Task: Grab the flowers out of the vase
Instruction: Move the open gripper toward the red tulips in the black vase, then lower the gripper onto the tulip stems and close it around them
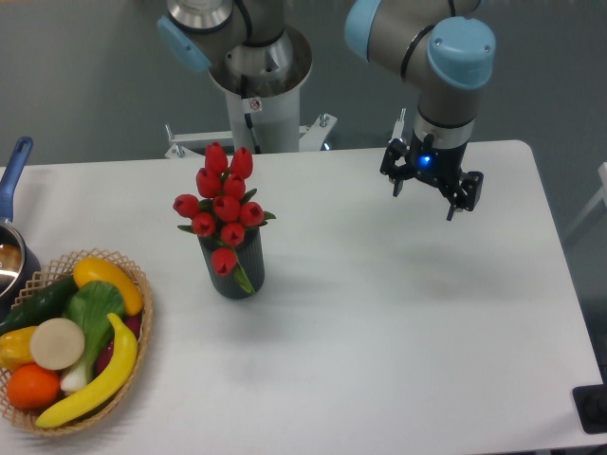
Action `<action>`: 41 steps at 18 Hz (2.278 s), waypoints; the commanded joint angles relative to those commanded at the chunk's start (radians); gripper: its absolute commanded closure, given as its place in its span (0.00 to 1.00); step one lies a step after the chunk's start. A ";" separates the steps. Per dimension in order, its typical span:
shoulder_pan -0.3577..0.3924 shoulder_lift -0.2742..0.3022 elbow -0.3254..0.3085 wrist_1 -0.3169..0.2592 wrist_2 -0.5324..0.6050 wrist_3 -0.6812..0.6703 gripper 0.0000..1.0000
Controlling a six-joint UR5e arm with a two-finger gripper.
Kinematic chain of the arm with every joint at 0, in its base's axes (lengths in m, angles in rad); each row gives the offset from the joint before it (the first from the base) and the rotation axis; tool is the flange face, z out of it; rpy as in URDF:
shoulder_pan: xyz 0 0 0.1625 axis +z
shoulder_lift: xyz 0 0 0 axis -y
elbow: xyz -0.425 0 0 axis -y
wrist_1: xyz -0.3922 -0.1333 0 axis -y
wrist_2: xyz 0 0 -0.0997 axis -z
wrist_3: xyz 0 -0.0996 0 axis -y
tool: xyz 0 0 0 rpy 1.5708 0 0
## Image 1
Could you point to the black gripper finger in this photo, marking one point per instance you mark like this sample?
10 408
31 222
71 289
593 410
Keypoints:
463 193
397 174

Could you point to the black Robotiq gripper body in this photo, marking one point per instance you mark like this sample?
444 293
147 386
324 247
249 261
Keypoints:
437 167

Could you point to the red tulip bouquet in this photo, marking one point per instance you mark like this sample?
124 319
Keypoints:
223 209

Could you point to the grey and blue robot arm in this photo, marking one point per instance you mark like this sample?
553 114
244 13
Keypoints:
437 46

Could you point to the dark grey ribbed vase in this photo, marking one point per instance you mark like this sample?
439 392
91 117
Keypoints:
236 272

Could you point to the black device at table edge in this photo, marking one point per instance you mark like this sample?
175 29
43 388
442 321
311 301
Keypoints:
590 403

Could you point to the purple eggplant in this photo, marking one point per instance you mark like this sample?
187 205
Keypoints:
134 324

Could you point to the yellow squash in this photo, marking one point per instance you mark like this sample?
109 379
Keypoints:
94 269

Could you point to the green bok choy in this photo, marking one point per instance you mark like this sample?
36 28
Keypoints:
89 308

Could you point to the woven wicker basket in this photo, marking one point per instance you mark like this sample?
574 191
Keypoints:
53 272

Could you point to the yellow banana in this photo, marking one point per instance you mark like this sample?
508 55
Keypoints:
103 387

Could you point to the green cucumber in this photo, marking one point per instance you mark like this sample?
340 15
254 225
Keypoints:
48 303

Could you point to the beige round disc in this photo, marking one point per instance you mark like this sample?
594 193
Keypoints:
57 344

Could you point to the yellow bell pepper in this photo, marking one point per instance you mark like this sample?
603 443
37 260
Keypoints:
15 351

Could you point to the orange fruit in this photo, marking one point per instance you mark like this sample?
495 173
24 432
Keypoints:
32 387

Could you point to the white frame at right edge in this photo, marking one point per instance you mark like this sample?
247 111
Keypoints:
590 214

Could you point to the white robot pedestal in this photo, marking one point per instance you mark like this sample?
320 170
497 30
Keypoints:
262 87

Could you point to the blue handled saucepan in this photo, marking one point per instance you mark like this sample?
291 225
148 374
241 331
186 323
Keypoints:
18 262

